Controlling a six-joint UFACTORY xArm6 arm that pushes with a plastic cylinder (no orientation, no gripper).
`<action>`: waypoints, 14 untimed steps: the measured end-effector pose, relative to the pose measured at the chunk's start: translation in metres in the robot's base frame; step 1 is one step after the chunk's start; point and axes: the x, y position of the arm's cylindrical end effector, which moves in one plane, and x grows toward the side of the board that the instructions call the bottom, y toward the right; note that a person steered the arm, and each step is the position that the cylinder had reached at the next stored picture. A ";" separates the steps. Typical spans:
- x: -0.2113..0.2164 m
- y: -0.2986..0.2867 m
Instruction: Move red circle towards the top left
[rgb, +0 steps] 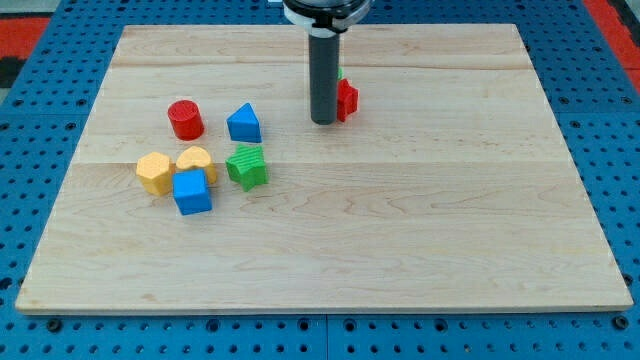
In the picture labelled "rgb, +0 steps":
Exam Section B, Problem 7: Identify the black robot arm flange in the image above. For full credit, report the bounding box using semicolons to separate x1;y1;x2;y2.
283;0;373;38

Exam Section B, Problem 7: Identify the green star block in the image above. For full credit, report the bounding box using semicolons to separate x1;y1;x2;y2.
226;144;269;192

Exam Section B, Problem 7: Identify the red star block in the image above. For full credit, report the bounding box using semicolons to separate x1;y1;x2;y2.
337;78;359;122

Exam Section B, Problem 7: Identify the blue triangle block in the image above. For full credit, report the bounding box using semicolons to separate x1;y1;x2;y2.
226;103;262;143

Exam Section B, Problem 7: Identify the yellow heart block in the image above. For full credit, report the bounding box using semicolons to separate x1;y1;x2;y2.
176;146;217;184

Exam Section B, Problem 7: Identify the blue cube block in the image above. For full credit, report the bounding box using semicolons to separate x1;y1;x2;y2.
173;169;213;216

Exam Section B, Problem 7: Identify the wooden board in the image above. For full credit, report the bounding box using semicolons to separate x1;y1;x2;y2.
16;24;633;315

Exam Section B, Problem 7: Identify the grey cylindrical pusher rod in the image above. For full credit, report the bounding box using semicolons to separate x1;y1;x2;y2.
308;35;340;125

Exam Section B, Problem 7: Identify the red cylinder block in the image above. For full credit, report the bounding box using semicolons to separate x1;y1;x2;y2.
167;99;205;141

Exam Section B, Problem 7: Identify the yellow hexagon block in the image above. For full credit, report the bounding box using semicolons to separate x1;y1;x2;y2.
136;152;175;196

